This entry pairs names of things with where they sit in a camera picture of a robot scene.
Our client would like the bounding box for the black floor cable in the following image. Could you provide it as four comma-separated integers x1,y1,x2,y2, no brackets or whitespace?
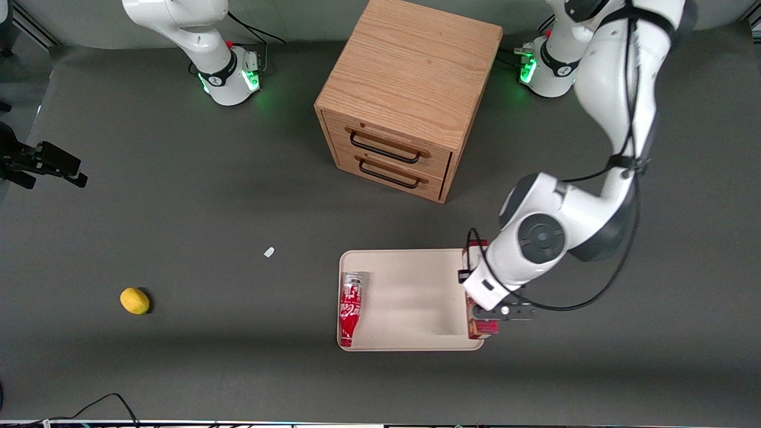
34,392,141,428

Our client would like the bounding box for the red cola can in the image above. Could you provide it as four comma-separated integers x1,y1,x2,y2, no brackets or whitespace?
338,271,370,348

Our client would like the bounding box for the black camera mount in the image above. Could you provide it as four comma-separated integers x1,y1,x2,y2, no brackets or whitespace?
0,121,89,190

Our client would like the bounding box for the yellow lemon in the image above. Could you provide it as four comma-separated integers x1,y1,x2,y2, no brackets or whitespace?
120,287,151,316

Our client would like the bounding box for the black metal drawer handle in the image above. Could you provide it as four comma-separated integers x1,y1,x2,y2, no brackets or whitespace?
349,129,431,165
357,157,430,190

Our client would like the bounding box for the white plastic tray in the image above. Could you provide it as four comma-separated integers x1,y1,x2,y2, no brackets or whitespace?
337,248,485,352

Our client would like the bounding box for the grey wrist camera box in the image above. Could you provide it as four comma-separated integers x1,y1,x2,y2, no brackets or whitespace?
499,303,539,322

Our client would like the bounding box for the red cookie box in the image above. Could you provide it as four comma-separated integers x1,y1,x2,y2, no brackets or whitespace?
462,240,501,340

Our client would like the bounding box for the black metal frame bar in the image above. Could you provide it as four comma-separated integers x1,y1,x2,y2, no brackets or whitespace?
11,0,61,48

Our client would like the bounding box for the wooden drawer front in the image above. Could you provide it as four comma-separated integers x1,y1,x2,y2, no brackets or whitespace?
323,109,454,180
335,146,448,201

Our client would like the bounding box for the wooden drawer cabinet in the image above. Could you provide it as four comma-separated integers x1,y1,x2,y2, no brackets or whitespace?
314,0,504,204

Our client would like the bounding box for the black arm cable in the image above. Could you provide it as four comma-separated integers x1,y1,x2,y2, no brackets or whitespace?
457,0,661,313

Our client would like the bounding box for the black base cable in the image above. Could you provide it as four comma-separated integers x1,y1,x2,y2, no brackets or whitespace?
498,15,556,69
227,11,287,73

